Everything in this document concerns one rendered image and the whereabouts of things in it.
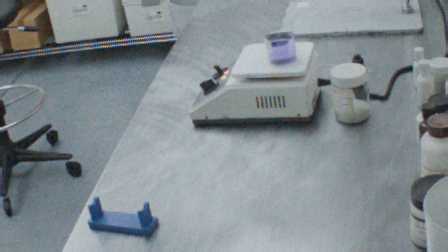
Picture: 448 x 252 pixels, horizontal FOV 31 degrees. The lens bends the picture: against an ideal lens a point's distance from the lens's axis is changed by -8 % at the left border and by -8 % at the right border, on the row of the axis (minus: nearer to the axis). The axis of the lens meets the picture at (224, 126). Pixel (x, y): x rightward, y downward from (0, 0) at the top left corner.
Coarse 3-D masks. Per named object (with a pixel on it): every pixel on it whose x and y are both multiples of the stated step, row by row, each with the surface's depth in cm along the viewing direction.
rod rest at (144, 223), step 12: (96, 204) 115; (144, 204) 113; (96, 216) 115; (108, 216) 116; (120, 216) 115; (132, 216) 115; (144, 216) 112; (156, 216) 114; (108, 228) 114; (120, 228) 113; (132, 228) 112; (144, 228) 112
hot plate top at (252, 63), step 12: (252, 48) 141; (264, 48) 140; (300, 48) 138; (312, 48) 137; (240, 60) 137; (252, 60) 136; (264, 60) 136; (300, 60) 133; (240, 72) 133; (252, 72) 132; (264, 72) 131; (276, 72) 131; (288, 72) 130; (300, 72) 130
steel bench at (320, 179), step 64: (256, 0) 190; (192, 64) 162; (384, 64) 149; (128, 128) 142; (192, 128) 138; (256, 128) 135; (320, 128) 131; (384, 128) 128; (128, 192) 123; (192, 192) 120; (256, 192) 118; (320, 192) 115; (384, 192) 112
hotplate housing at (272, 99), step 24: (312, 72) 134; (216, 96) 135; (240, 96) 134; (264, 96) 133; (288, 96) 132; (312, 96) 134; (192, 120) 138; (216, 120) 137; (240, 120) 136; (264, 120) 135; (288, 120) 134
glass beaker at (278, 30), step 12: (264, 24) 130; (276, 24) 134; (288, 24) 129; (264, 36) 131; (276, 36) 130; (288, 36) 130; (276, 48) 131; (288, 48) 131; (276, 60) 132; (288, 60) 132
